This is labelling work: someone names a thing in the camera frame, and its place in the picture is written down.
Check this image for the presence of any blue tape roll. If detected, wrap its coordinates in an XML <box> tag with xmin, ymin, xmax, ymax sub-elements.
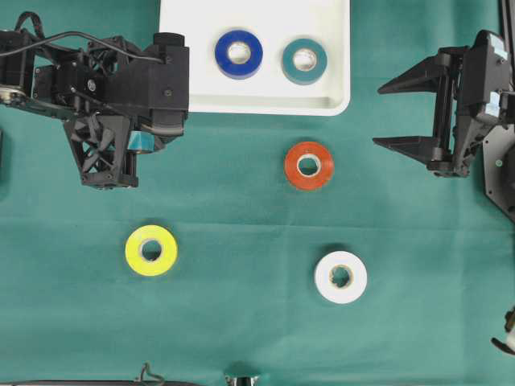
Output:
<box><xmin>214</xmin><ymin>30</ymin><xmax>263</xmax><ymax>80</ymax></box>

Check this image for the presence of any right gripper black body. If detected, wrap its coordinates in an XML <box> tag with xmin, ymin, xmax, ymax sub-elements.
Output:
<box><xmin>431</xmin><ymin>47</ymin><xmax>500</xmax><ymax>178</ymax></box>

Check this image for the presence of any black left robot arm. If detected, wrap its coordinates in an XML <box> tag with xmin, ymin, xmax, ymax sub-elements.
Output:
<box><xmin>1</xmin><ymin>11</ymin><xmax>163</xmax><ymax>190</ymax></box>

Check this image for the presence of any red tape roll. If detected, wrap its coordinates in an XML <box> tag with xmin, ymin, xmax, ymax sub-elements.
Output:
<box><xmin>283</xmin><ymin>142</ymin><xmax>335</xmax><ymax>191</ymax></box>

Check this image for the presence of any white tape roll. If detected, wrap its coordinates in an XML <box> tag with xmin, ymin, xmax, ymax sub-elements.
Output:
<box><xmin>314</xmin><ymin>251</ymin><xmax>368</xmax><ymax>305</ymax></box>

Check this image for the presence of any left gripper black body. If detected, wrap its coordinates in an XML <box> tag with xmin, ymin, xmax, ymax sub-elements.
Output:
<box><xmin>62</xmin><ymin>35</ymin><xmax>140</xmax><ymax>190</ymax></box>

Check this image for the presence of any green table cloth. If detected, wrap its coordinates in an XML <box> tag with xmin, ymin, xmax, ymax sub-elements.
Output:
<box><xmin>1</xmin><ymin>1</ymin><xmax>514</xmax><ymax>385</ymax></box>

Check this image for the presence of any white black cable connector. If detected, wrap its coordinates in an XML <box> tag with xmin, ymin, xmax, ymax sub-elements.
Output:
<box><xmin>491</xmin><ymin>308</ymin><xmax>515</xmax><ymax>355</ymax></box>

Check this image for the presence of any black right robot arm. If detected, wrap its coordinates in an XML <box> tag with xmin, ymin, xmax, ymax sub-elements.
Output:
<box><xmin>373</xmin><ymin>45</ymin><xmax>514</xmax><ymax>219</ymax></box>

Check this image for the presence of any green tape roll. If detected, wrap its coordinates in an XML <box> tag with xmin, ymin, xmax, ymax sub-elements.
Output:
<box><xmin>282</xmin><ymin>39</ymin><xmax>328</xmax><ymax>85</ymax></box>

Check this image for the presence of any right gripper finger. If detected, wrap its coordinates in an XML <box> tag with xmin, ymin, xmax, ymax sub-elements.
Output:
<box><xmin>377</xmin><ymin>55</ymin><xmax>447</xmax><ymax>94</ymax></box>
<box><xmin>373</xmin><ymin>136</ymin><xmax>439</xmax><ymax>171</ymax></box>

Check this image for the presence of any black wire clip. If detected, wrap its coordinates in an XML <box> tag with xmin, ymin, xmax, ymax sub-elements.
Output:
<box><xmin>134</xmin><ymin>362</ymin><xmax>166</xmax><ymax>386</ymax></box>

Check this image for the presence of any black aluminium frame rail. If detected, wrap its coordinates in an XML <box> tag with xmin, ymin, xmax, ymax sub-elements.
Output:
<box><xmin>499</xmin><ymin>0</ymin><xmax>515</xmax><ymax>85</ymax></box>

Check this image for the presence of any white plastic tray case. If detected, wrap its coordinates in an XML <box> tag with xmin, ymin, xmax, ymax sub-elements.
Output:
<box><xmin>159</xmin><ymin>1</ymin><xmax>351</xmax><ymax>116</ymax></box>

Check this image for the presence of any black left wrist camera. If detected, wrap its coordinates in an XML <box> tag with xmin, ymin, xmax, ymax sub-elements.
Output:
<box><xmin>89</xmin><ymin>32</ymin><xmax>190</xmax><ymax>151</ymax></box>

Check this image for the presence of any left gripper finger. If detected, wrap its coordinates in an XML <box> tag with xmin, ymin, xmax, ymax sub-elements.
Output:
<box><xmin>127</xmin><ymin>130</ymin><xmax>154</xmax><ymax>154</ymax></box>

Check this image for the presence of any yellow tape roll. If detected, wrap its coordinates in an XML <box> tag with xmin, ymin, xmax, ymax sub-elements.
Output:
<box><xmin>125</xmin><ymin>224</ymin><xmax>178</xmax><ymax>277</ymax></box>

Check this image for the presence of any metal camera mount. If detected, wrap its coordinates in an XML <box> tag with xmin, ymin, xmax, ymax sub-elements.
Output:
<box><xmin>225</xmin><ymin>374</ymin><xmax>260</xmax><ymax>386</ymax></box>

